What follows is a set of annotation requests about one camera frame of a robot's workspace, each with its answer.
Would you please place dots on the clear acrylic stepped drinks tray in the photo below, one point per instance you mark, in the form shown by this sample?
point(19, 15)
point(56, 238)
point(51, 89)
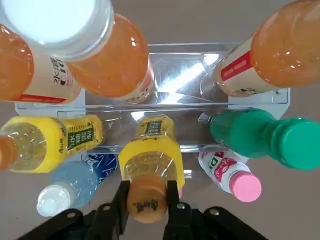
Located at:
point(180, 75)

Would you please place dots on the yellow tea bottle orange cap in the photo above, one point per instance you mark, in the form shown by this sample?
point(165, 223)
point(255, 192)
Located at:
point(37, 145)
point(150, 155)

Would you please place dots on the orange drink bottle white cap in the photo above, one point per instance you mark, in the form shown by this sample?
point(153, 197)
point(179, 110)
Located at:
point(107, 62)
point(287, 55)
point(15, 70)

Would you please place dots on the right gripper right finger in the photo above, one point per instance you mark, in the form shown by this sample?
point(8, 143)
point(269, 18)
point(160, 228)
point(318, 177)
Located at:
point(185, 222)

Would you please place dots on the green plastic bottle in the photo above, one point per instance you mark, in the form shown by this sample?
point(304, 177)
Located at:
point(237, 130)

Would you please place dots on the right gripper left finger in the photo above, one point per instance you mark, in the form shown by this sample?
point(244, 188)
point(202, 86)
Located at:
point(105, 220)

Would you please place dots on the white bottle pink cap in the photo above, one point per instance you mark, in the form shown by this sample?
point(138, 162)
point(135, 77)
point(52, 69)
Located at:
point(180, 193)
point(220, 167)

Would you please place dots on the blue drink bottle white cap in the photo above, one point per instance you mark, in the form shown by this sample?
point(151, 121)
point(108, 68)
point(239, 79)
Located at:
point(75, 180)

